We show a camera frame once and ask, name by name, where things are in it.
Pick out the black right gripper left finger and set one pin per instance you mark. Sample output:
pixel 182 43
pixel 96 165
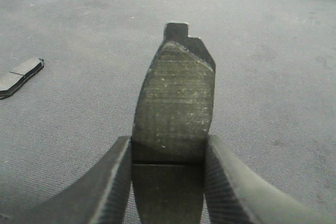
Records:
pixel 99 196

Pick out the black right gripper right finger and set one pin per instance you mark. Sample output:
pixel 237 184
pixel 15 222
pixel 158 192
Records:
pixel 236 194

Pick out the grey brake pad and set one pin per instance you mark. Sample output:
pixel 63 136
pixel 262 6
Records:
pixel 19 75
pixel 171 124

